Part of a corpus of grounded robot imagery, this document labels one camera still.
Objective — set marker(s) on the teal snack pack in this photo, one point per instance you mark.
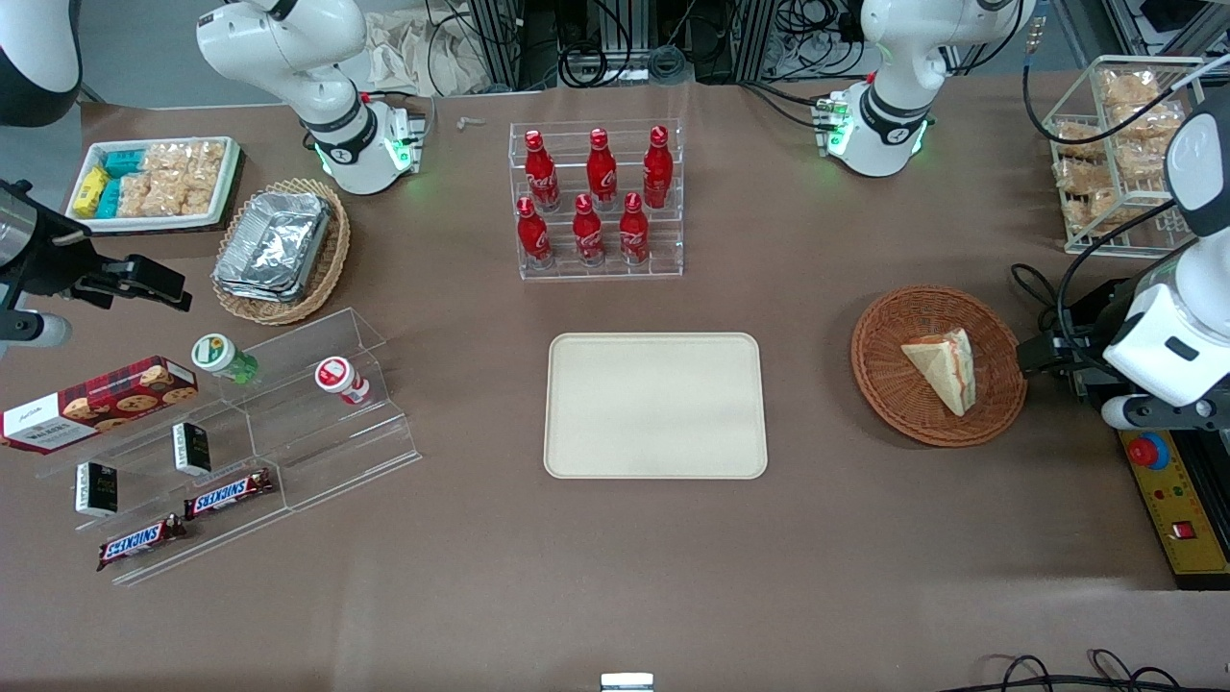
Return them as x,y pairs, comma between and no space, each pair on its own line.
109,198
123,161

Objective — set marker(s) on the beige rectangular tray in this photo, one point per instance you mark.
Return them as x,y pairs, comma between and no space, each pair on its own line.
653,404

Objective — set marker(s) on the red tartan cookie box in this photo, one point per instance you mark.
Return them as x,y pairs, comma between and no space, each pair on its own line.
96,404

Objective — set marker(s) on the stack of foil trays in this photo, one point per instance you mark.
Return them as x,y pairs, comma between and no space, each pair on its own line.
274,245

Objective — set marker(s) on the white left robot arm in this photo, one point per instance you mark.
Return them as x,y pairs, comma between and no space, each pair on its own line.
894,115

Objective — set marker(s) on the red lid cup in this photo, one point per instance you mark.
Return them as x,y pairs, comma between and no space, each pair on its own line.
338,379

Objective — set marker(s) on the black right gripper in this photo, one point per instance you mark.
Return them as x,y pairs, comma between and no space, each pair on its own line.
48,261

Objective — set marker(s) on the yellow control box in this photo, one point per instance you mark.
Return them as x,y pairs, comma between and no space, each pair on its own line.
1177,500

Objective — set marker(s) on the black machine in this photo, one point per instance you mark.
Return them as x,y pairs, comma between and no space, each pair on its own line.
1105,308

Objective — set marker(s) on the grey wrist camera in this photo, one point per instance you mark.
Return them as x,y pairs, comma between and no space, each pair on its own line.
1153,413
34,332

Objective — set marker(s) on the round brown wicker basket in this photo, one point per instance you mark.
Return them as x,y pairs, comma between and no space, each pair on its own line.
894,384

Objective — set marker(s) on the red cola bottle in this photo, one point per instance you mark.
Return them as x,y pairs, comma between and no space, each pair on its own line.
657,168
587,233
532,234
541,173
602,171
633,231

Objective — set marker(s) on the yellow snack pack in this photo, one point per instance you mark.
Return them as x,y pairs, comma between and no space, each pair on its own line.
89,190

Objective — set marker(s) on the snickers chocolate bar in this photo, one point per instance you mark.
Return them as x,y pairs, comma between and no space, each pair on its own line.
139,542
229,494

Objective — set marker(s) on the clear acrylic bottle rack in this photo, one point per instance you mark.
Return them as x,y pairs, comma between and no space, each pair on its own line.
663,259

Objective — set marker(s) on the white snack tray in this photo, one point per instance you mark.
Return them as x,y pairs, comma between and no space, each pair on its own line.
82,223

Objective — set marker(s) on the clear fried snack bag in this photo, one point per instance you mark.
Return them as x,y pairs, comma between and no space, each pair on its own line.
1078,139
1129,86
1148,121
1100,210
1143,160
1074,176

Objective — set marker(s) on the clear acrylic stepped shelf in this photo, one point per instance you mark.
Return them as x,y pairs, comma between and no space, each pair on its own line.
317,452

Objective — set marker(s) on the beige cloth bag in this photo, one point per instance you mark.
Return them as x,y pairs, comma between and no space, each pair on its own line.
413,58

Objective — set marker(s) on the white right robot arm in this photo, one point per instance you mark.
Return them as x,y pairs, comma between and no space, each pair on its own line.
332,115

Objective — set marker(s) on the oval light wicker basket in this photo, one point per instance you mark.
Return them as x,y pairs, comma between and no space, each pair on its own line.
332,264

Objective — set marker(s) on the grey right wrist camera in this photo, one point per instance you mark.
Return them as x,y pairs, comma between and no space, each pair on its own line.
34,332

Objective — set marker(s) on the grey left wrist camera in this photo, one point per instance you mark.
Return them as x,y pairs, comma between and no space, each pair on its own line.
1153,413

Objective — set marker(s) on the green lid cup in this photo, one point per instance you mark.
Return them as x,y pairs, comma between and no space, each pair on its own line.
221,358

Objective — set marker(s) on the clear rice cracker bag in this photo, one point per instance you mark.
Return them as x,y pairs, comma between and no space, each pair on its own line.
165,195
207,157
135,195
166,159
199,194

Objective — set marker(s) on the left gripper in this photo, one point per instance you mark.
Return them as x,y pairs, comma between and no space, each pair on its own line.
1084,338

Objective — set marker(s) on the small black white box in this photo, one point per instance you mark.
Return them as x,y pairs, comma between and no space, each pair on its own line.
96,489
192,449

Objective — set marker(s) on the small white hook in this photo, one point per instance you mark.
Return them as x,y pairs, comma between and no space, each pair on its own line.
471,122

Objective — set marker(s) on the triangular sandwich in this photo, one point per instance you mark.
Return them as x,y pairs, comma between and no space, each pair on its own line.
947,370

